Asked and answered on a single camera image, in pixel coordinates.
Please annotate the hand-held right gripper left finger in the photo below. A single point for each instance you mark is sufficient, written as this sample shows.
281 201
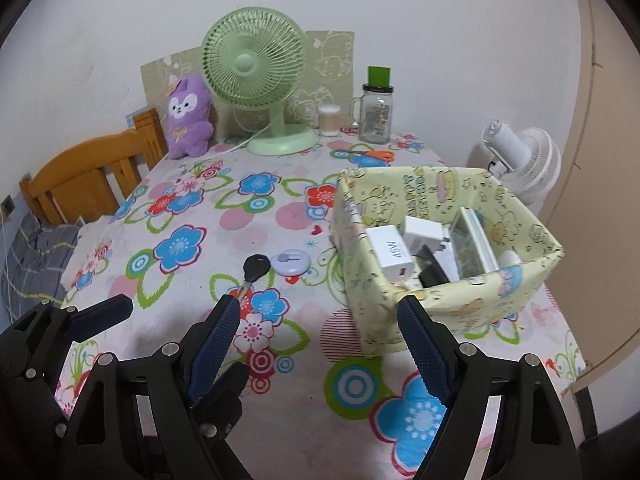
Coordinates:
215 345

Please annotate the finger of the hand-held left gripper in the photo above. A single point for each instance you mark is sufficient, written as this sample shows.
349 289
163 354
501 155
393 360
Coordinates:
100 312
225 405

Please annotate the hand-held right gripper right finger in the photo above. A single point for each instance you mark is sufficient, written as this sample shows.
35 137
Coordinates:
422 345

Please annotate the black car key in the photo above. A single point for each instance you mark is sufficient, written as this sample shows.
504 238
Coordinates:
432 275
256 266

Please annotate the large white charger block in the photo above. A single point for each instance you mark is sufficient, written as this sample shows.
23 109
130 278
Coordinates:
387 255

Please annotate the yellow cartoon printed box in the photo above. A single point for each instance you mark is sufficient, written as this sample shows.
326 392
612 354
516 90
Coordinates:
360 270

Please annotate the white plug adapter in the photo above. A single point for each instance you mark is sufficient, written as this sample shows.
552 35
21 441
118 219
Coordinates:
420 232

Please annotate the grey plaid cloth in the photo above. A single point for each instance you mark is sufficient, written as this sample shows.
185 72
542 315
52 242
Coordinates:
30 260

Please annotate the white rectangular case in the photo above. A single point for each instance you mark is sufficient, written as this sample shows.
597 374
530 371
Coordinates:
470 250

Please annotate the lavender round disc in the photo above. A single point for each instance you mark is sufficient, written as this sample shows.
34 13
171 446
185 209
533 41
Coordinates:
290 262

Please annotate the white rounded object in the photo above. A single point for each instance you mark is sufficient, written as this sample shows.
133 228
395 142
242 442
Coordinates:
509 258

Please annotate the wooden chair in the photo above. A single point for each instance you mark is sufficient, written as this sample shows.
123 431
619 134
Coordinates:
85 180

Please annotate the floral tablecloth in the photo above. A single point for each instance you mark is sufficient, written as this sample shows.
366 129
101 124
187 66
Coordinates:
200 210

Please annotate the purple plush toy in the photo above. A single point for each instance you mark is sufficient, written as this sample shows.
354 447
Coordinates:
187 130

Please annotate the white standing fan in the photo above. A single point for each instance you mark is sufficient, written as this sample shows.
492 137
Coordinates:
535 160

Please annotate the beige wooden door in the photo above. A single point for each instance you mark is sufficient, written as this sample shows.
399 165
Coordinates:
600 210

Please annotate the glass jar with green lid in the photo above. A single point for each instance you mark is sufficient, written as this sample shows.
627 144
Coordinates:
375 120

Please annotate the clear cotton swab container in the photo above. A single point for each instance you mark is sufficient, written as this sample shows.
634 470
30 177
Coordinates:
330 122

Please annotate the green desk fan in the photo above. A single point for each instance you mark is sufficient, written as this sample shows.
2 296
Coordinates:
245 60

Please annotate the beige printed cardboard sheet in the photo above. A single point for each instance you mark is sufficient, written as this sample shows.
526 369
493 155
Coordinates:
330 70

